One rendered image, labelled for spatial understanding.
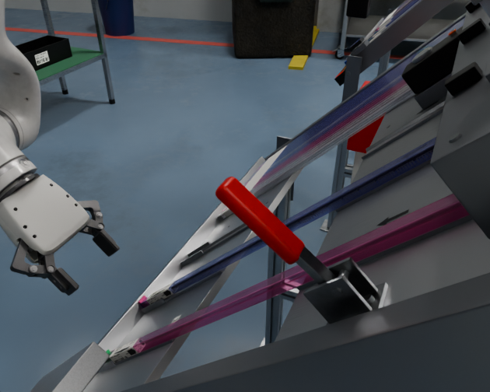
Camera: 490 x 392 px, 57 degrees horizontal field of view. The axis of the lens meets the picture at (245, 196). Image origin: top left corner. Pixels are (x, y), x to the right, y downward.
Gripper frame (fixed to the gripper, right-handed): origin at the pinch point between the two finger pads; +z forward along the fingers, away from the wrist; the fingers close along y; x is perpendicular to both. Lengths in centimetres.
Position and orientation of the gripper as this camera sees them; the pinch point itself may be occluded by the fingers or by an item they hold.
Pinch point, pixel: (91, 266)
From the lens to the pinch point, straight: 72.9
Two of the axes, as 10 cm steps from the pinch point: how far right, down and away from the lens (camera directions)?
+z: 6.5, 7.5, 1.5
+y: -4.2, 5.1, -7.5
